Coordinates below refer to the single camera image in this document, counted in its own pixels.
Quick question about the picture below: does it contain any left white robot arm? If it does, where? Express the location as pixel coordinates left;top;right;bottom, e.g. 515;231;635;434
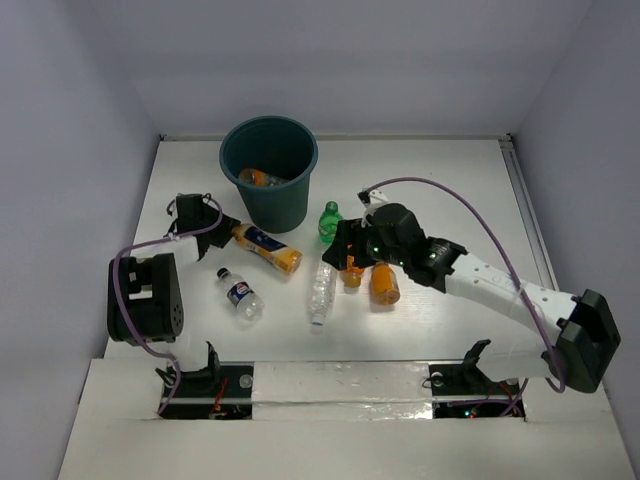
107;193;239;397

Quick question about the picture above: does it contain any clear crushed water bottle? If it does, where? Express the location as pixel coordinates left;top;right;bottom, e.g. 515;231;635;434
307;259;337;327

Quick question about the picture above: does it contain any small orange juice bottle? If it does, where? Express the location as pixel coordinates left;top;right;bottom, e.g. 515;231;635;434
370;263;400;306

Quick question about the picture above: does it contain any right aluminium rail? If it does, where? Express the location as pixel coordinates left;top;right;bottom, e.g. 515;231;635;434
498;135;558;290

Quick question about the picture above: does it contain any dark green plastic bin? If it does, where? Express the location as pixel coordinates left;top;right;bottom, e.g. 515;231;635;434
219;116;318;234

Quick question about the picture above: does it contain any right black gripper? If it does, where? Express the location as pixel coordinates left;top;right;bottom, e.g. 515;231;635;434
321;217;407;270

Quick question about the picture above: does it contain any yellow blue label bottle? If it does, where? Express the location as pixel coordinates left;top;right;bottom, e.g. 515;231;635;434
232;224;302;275

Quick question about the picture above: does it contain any small clear black-cap bottle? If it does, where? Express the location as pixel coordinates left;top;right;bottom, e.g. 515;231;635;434
217;267;264;321

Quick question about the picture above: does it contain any tall orange white-cap bottle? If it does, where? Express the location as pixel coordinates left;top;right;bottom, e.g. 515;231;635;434
238;168;288;187

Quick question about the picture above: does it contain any green plastic bottle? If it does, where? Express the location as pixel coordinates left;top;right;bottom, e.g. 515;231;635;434
318;201;343;245

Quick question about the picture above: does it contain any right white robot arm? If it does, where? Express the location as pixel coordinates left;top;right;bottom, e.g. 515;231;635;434
322;203;621;393

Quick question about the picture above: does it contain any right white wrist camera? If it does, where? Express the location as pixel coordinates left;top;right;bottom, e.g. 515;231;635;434
357;189;390;227

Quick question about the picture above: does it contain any orange dotted bottle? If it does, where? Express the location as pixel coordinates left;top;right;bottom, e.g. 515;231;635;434
341;244;365;289

